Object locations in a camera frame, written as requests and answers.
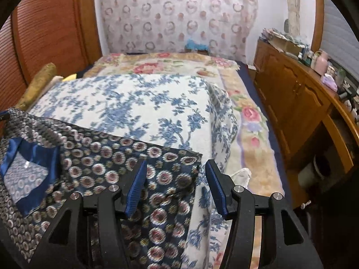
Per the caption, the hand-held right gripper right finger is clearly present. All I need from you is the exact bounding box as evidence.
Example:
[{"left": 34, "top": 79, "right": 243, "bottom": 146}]
[{"left": 205, "top": 159, "right": 323, "bottom": 269}]

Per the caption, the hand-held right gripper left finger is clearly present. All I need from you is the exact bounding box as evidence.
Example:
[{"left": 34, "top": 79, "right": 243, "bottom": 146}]
[{"left": 29, "top": 159, "right": 148, "bottom": 269}]

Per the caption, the navy circle-patterned shirt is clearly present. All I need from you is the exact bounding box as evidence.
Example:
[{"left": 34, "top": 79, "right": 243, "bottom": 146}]
[{"left": 0, "top": 108, "right": 201, "bottom": 269}]

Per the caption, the white cloth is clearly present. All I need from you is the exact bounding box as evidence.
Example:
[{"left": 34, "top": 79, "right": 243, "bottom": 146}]
[{"left": 230, "top": 167, "right": 253, "bottom": 188}]

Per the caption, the white blue-flowered blanket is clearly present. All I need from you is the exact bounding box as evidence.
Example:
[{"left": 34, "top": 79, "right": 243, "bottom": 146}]
[{"left": 28, "top": 73, "right": 253, "bottom": 269}]

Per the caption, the white round container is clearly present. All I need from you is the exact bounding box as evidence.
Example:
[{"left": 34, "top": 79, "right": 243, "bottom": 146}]
[{"left": 299, "top": 154, "right": 331, "bottom": 185}]

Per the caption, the long wooden cabinet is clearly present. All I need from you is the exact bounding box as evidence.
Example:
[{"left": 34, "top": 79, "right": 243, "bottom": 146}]
[{"left": 254, "top": 38, "right": 359, "bottom": 210}]

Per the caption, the cream rose-patterned blanket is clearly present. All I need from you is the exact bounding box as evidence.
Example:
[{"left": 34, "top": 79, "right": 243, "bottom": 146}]
[{"left": 83, "top": 52, "right": 285, "bottom": 269}]

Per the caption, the gold patterned pillow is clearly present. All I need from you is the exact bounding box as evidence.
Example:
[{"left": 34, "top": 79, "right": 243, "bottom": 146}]
[{"left": 15, "top": 62, "right": 58, "bottom": 110}]

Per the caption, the blue-topped box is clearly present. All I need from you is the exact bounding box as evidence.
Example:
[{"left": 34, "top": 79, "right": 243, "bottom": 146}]
[{"left": 184, "top": 38, "right": 210, "bottom": 55}]

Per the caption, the purple cloth bundle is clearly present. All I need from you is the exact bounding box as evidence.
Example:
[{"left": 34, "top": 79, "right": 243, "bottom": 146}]
[{"left": 322, "top": 74, "right": 338, "bottom": 92}]

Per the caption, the cardboard box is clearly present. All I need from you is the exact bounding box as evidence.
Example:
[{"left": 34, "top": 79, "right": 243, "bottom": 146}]
[{"left": 269, "top": 35, "right": 302, "bottom": 55}]

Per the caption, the black stand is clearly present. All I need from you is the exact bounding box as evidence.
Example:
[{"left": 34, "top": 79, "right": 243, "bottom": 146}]
[{"left": 338, "top": 85, "right": 359, "bottom": 101}]

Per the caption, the pink bottle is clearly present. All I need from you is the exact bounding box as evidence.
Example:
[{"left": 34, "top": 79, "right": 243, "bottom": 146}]
[{"left": 313, "top": 50, "right": 330, "bottom": 75}]

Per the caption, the sheer circle-patterned curtain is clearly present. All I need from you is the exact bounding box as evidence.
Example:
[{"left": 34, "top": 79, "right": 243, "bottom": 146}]
[{"left": 94, "top": 0, "right": 258, "bottom": 62}]

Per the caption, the beige tied window curtain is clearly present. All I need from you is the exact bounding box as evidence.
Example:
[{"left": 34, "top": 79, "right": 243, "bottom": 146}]
[{"left": 282, "top": 0, "right": 302, "bottom": 38}]

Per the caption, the grey window blind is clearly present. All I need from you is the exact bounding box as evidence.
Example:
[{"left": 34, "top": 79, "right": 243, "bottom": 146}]
[{"left": 322, "top": 0, "right": 359, "bottom": 70}]

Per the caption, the wooden window frame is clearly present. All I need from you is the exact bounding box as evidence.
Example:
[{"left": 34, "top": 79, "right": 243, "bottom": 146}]
[{"left": 313, "top": 0, "right": 327, "bottom": 54}]

